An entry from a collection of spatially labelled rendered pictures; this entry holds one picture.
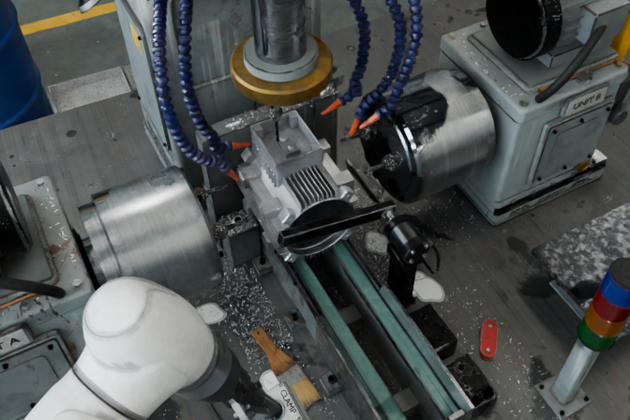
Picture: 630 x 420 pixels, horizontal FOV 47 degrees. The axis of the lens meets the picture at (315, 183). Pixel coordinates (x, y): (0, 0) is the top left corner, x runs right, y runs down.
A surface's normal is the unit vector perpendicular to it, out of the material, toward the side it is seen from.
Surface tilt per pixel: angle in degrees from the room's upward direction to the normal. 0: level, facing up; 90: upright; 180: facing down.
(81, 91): 0
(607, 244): 0
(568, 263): 0
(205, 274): 84
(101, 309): 23
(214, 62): 90
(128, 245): 32
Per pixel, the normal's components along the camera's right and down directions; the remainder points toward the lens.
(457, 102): 0.18, -0.33
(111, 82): -0.01, -0.66
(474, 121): 0.31, -0.04
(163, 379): 0.65, 0.46
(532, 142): 0.47, 0.66
